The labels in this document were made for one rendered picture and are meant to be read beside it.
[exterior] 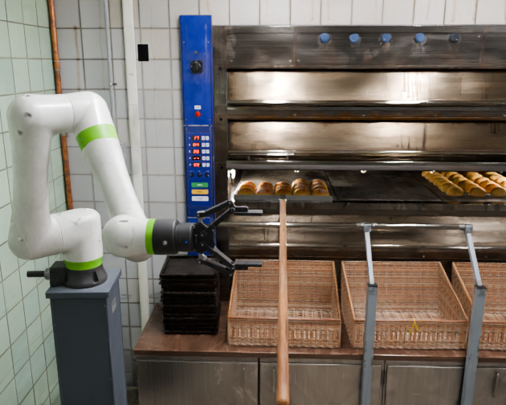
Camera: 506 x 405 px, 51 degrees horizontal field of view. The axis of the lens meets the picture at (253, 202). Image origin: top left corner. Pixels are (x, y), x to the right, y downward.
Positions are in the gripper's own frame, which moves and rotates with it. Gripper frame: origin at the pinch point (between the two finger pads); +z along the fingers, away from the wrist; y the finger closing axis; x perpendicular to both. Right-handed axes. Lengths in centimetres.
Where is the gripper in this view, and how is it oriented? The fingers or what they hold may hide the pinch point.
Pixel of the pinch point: (258, 238)
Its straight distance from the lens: 134.5
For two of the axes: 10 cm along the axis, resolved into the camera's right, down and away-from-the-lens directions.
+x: -0.6, 2.6, -9.6
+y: 0.0, 9.7, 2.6
